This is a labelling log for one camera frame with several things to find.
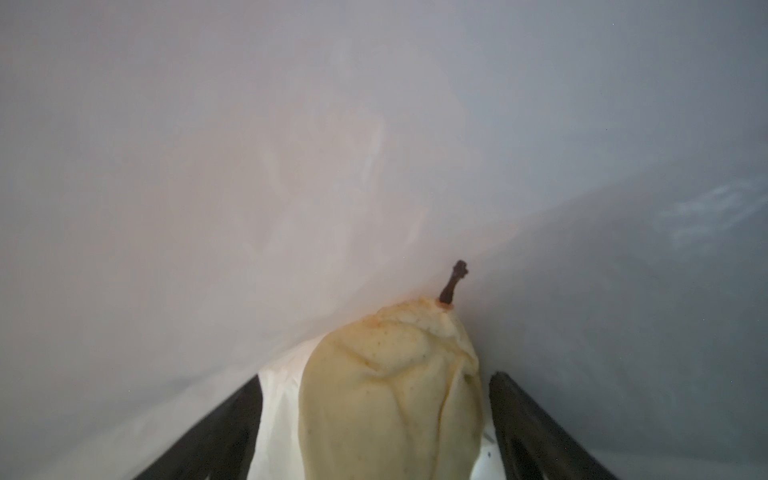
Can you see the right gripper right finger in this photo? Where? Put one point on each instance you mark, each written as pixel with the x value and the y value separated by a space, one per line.
pixel 533 446

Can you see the white plastic bag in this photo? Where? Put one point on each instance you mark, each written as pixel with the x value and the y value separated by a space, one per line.
pixel 191 188

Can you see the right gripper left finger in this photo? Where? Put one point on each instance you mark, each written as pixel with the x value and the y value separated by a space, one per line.
pixel 220 446

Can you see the pale round fruit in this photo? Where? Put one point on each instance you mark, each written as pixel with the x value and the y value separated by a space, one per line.
pixel 394 395

